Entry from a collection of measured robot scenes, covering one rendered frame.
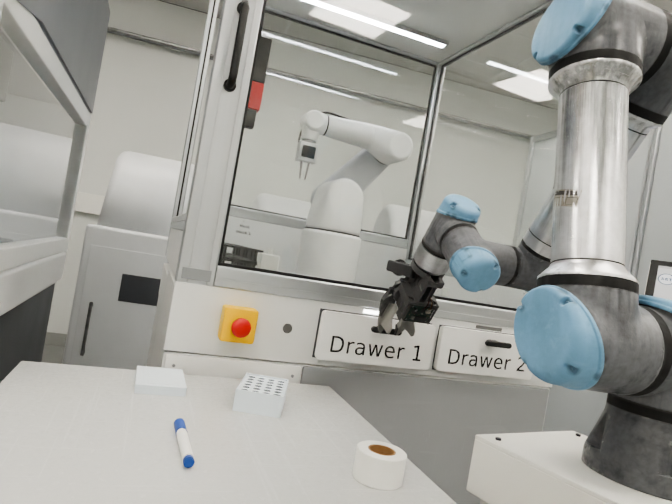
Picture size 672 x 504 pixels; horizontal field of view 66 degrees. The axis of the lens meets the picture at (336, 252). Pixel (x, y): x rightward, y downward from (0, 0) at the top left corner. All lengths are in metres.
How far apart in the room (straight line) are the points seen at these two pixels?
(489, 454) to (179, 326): 0.67
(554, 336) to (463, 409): 0.79
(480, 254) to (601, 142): 0.28
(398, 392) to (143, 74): 3.73
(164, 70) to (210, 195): 3.50
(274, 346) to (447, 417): 0.49
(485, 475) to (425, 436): 0.61
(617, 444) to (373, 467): 0.31
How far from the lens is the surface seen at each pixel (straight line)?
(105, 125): 4.55
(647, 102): 0.90
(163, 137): 4.48
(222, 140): 1.15
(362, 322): 1.21
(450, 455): 1.45
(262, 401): 0.95
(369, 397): 1.29
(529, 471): 0.76
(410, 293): 1.08
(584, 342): 0.64
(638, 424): 0.78
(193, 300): 1.14
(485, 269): 0.91
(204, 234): 1.13
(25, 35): 1.17
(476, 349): 1.38
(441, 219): 0.99
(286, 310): 1.18
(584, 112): 0.76
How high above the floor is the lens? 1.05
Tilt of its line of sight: level
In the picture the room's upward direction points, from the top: 10 degrees clockwise
